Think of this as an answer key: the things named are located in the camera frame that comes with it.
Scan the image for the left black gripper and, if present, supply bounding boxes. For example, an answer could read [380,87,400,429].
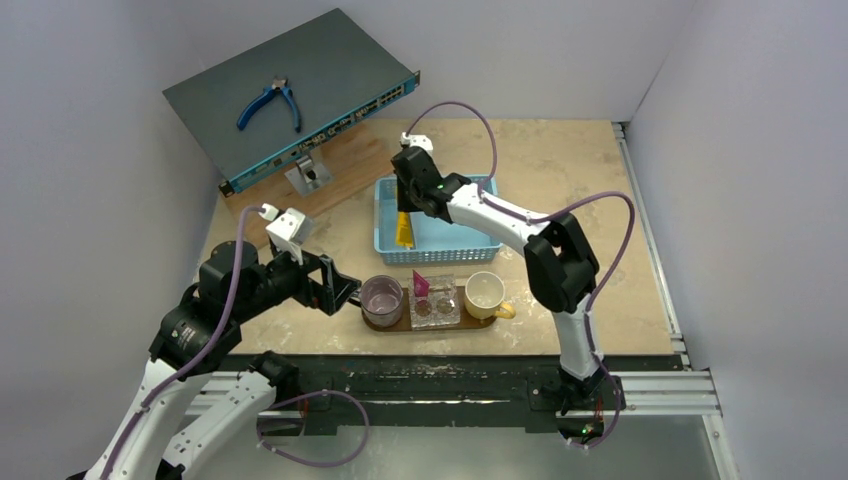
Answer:
[234,238,360,321]

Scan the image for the yellow toothpaste tube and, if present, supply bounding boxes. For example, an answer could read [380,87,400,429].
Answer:
[395,212,415,249]

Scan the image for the purple translucent cup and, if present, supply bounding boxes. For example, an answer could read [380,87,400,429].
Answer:
[352,275,404,328]

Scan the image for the light blue plastic basket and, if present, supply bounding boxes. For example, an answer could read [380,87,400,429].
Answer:
[373,176,502,266]

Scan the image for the clear glass toothbrush holder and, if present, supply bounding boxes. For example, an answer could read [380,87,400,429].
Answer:
[409,275,461,331]

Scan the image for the yellow mug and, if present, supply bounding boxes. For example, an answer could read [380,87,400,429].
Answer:
[464,271,516,320]

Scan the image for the dark wooden oval tray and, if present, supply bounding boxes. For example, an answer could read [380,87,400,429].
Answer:
[362,286,499,333]

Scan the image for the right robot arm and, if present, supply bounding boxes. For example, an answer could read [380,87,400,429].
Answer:
[391,145,625,412]

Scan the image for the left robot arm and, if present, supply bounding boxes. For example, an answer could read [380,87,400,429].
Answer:
[76,241,361,479]

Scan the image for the wooden base board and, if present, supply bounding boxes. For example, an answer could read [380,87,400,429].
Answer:
[207,119,405,241]

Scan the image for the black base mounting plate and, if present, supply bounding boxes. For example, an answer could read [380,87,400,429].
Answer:
[198,354,687,439]

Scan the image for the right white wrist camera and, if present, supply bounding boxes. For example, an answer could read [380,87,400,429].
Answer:
[399,132,434,154]

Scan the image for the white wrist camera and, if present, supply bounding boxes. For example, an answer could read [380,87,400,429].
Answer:
[265,208,315,266]
[399,132,434,154]

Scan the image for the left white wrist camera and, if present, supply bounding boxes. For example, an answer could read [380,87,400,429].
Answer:
[265,208,315,266]

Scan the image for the metal stand bracket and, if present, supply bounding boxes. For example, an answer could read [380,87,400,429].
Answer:
[285,148,334,196]

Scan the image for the lower purple base cable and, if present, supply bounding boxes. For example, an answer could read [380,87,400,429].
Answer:
[255,389,370,469]

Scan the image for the blue handled pliers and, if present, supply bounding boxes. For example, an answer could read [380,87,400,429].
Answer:
[236,76,303,134]

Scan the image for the grey network switch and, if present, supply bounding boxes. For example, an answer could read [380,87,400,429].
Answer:
[163,8,420,197]

